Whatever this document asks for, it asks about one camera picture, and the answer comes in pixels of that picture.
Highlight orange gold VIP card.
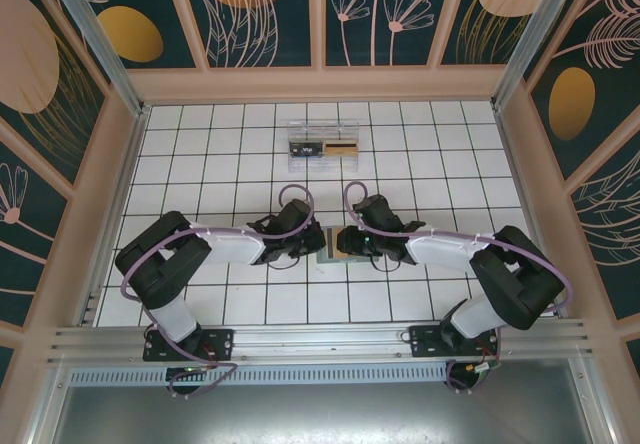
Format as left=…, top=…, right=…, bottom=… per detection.
left=324, top=228, right=352, bottom=260

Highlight green leather card holder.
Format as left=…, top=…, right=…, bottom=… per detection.
left=315, top=226, right=371, bottom=266

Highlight black VIP card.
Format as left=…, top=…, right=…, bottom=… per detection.
left=288, top=139, right=325, bottom=159

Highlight gold card with dark stripe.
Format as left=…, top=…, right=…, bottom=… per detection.
left=324, top=139, right=359, bottom=158

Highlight clear acrylic card stand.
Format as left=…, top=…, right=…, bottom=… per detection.
left=286, top=120, right=362, bottom=174

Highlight teal panel pink flowers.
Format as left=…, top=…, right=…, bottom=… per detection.
left=323, top=0, right=444, bottom=69

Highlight grey metal sheet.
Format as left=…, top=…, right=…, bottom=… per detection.
left=29, top=383, right=621, bottom=444

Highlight teal panel gold circle leaves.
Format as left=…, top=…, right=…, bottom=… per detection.
left=178, top=0, right=317, bottom=70

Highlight small black controller board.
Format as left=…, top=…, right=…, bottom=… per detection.
left=166, top=364, right=210, bottom=383

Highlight teal panel small gold oval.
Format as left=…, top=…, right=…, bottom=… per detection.
left=52, top=0, right=199, bottom=71

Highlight teal panel gold oval leaves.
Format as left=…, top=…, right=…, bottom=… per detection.
left=523, top=0, right=640, bottom=181

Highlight teal panel single pink flower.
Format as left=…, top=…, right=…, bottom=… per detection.
left=0, top=136, right=76, bottom=328

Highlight teal panel large pale oval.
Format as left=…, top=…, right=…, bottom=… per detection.
left=0, top=0, right=112, bottom=188

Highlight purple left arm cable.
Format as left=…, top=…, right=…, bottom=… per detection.
left=121, top=183, right=317, bottom=400

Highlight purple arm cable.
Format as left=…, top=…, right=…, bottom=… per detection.
left=342, top=181, right=571, bottom=396
left=121, top=183, right=317, bottom=400

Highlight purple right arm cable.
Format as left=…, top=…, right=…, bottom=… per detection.
left=342, top=181, right=571, bottom=396

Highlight aluminium mounting rail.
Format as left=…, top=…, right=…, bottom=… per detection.
left=47, top=318, right=596, bottom=366

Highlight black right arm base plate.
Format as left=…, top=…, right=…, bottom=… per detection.
left=408, top=324, right=501, bottom=360

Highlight grey slotted cable duct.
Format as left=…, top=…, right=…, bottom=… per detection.
left=67, top=365, right=451, bottom=388

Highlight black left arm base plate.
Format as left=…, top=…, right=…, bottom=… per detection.
left=143, top=327, right=235, bottom=363

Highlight aluminium table side rail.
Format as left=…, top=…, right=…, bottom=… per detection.
left=74, top=106, right=151, bottom=326
left=492, top=106, right=569, bottom=318

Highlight small wire connector bundle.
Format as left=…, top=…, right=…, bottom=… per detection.
left=464, top=358, right=502, bottom=380

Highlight aluminium corner post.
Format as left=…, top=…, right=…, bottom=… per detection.
left=491, top=0, right=594, bottom=113
left=39, top=0, right=151, bottom=118

